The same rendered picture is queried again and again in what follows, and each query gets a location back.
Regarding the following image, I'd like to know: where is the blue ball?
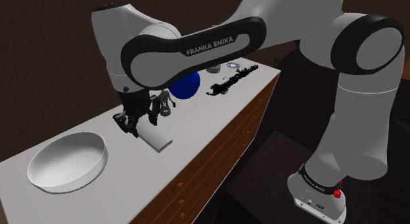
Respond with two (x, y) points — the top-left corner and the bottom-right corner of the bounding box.
(168, 70), (201, 101)

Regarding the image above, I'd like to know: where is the grey flat rectangular slab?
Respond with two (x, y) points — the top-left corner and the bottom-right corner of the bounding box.
(138, 122), (173, 154)

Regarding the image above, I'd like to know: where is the dark robot stand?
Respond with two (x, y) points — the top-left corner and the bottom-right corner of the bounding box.
(221, 129), (410, 224)

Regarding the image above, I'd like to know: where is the black jagged elongated object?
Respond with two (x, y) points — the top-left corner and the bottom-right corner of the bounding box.
(206, 64), (260, 97)

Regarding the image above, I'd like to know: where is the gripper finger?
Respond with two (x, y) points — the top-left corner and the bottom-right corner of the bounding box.
(112, 110), (141, 138)
(147, 95), (161, 127)

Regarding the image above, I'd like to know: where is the white round bowl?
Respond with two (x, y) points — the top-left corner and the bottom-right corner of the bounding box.
(26, 131), (108, 194)

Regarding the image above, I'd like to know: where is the brown chest of drawers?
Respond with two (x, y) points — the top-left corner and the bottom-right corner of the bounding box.
(0, 56), (281, 224)

